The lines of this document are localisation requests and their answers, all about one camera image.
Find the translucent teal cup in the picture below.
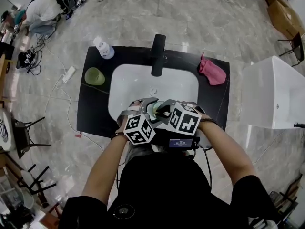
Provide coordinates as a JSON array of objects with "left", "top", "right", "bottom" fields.
[{"left": 146, "top": 100, "right": 168, "bottom": 119}]

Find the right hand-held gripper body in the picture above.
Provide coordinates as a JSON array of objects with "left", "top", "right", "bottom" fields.
[{"left": 166, "top": 101, "right": 206, "bottom": 137}]

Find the black gear pile with cables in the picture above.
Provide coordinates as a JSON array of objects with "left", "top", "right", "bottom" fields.
[{"left": 16, "top": 49, "right": 42, "bottom": 76}]

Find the white pump soap bottle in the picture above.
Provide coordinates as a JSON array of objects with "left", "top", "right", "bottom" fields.
[{"left": 92, "top": 36, "right": 115, "bottom": 60}]

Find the dark vanity cabinet black top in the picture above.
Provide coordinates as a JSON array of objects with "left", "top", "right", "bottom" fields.
[{"left": 76, "top": 45, "right": 231, "bottom": 138}]

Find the person's right forearm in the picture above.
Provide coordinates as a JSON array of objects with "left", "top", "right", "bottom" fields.
[{"left": 198, "top": 119, "right": 257, "bottom": 193}]

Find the pink cloth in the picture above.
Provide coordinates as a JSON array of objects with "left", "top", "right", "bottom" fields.
[{"left": 197, "top": 52, "right": 227, "bottom": 86}]

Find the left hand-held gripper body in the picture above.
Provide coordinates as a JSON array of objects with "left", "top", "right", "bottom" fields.
[{"left": 116, "top": 100, "right": 156, "bottom": 146}]

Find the person's black shirt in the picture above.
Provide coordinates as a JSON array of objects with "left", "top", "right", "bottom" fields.
[{"left": 58, "top": 151, "right": 282, "bottom": 229}]

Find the black metal chair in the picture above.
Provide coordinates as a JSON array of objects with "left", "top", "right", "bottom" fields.
[{"left": 277, "top": 32, "right": 305, "bottom": 68}]

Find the white sink basin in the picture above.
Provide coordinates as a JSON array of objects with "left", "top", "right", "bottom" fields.
[{"left": 107, "top": 63, "right": 200, "bottom": 129}]

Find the black mesh chair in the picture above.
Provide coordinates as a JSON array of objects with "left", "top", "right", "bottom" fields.
[{"left": 10, "top": 116, "right": 52, "bottom": 160}]

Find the white freestanding bathtub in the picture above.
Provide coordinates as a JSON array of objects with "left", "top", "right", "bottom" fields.
[{"left": 240, "top": 55, "right": 305, "bottom": 130}]

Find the person's grey trouser leg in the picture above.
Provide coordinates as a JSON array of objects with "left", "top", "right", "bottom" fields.
[{"left": 124, "top": 142, "right": 156, "bottom": 165}]

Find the person's left forearm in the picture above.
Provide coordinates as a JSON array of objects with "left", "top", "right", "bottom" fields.
[{"left": 81, "top": 133, "right": 131, "bottom": 205}]

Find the black display recorder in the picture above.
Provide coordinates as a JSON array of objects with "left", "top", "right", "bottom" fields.
[{"left": 168, "top": 138, "right": 200, "bottom": 150}]

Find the white power strip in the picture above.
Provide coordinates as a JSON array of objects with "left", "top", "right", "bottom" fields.
[{"left": 62, "top": 66, "right": 77, "bottom": 83}]

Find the translucent green cup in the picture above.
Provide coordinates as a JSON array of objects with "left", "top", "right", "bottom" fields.
[{"left": 84, "top": 66, "right": 106, "bottom": 87}]

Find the black sink faucet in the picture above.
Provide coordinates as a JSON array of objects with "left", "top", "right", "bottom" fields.
[{"left": 150, "top": 33, "right": 167, "bottom": 77}]

